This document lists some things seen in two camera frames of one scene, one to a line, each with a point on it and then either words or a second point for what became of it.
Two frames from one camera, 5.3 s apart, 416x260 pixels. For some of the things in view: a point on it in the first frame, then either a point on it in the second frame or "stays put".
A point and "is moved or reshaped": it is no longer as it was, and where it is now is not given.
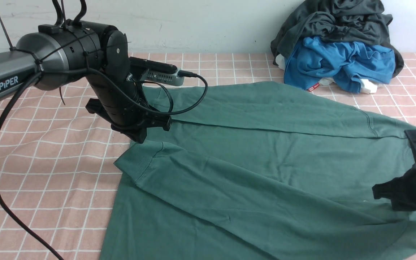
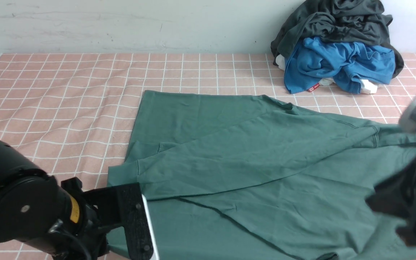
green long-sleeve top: (262, 170) is moved or reshaped
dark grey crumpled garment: (364, 22) stays put
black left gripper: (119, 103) → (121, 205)
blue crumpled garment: (307, 64) stays put
